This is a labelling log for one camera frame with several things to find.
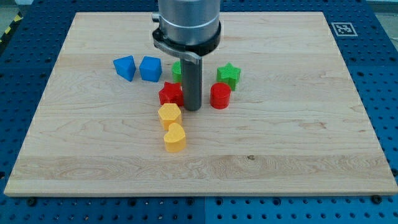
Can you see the green cylinder block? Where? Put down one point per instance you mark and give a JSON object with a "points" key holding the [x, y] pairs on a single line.
{"points": [[176, 72]]}

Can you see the light wooden board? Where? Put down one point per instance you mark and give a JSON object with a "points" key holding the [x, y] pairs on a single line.
{"points": [[294, 126]]}

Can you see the green star block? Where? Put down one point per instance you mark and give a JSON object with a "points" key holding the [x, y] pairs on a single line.
{"points": [[229, 74]]}

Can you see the yellow hexagon block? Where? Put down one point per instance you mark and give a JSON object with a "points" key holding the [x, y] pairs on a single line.
{"points": [[169, 113]]}

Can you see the blue triangular block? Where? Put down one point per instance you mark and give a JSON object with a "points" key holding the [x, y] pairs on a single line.
{"points": [[125, 67]]}

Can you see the red star block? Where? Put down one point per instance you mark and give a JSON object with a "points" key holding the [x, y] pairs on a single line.
{"points": [[171, 93]]}

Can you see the blue cube block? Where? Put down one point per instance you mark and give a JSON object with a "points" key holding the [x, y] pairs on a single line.
{"points": [[150, 69]]}

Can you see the yellow heart block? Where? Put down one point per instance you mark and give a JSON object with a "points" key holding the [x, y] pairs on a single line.
{"points": [[175, 138]]}

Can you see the white fiducial marker tag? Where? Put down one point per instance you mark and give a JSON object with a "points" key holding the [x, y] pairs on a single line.
{"points": [[344, 29]]}

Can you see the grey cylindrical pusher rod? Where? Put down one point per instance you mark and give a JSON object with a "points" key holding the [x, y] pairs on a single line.
{"points": [[191, 84]]}

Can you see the red cylinder block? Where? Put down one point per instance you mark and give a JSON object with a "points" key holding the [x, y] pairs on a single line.
{"points": [[220, 95]]}

